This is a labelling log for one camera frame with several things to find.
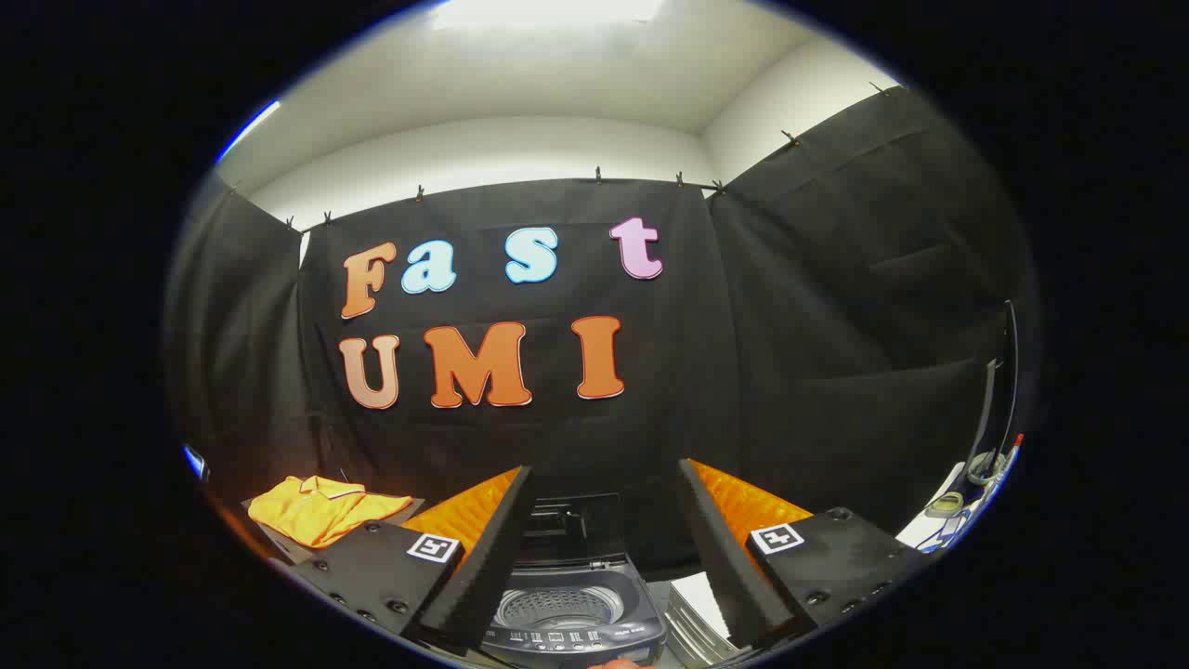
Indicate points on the grey tape roll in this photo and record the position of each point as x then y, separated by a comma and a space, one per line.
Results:
944, 505

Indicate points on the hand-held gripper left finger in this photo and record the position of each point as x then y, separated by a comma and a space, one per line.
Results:
497, 548

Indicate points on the grey box stand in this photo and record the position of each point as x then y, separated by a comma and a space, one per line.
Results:
279, 546

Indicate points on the ceiling light panel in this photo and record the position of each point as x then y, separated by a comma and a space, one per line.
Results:
548, 11

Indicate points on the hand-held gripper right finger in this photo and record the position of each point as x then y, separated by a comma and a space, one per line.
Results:
720, 548

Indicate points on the yellow polo shirt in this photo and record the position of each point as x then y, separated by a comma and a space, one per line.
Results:
320, 511

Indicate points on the dark grey washing machine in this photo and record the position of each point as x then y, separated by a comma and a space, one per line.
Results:
576, 636

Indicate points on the black backdrop cloth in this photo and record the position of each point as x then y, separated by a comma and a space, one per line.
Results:
743, 372

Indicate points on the white ridged stack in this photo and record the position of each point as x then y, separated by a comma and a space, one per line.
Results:
697, 604

